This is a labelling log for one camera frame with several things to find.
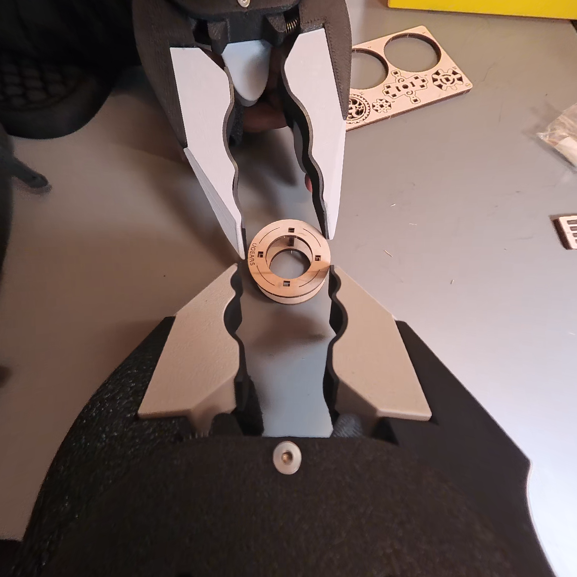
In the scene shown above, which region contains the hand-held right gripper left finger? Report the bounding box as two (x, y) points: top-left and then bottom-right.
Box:
(137, 264), (249, 421)

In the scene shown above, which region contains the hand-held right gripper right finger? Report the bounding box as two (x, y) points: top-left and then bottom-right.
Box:
(325, 265), (433, 422)

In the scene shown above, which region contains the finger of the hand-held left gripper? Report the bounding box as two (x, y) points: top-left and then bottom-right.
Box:
(283, 28), (348, 241)
(169, 46), (248, 261)

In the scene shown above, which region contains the engraved wooden ring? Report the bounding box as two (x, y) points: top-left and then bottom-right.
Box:
(248, 219), (331, 296)

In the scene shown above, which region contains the plain wooden ring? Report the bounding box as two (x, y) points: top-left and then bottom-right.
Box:
(257, 248), (327, 306)

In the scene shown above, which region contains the person's left forearm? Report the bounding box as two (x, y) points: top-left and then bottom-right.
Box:
(0, 0), (140, 55)

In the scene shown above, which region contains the grey desk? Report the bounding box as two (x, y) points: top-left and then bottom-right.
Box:
(0, 18), (577, 577)

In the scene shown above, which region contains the person's left hand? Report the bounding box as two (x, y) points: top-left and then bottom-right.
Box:
(243, 86), (315, 194)

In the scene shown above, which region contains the wooden puzzle part sheet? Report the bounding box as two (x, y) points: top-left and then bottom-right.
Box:
(347, 25), (473, 132)

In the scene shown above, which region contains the yellow plastic bin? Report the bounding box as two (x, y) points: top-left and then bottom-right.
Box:
(389, 0), (577, 21)

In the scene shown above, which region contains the person's black hoodie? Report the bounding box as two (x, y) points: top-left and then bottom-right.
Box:
(0, 126), (16, 280)

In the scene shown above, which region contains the clear plastic bag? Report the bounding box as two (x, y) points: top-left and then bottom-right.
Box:
(536, 106), (577, 167)

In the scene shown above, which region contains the small slotted wooden frame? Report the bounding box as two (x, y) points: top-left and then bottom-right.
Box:
(550, 215), (577, 249)

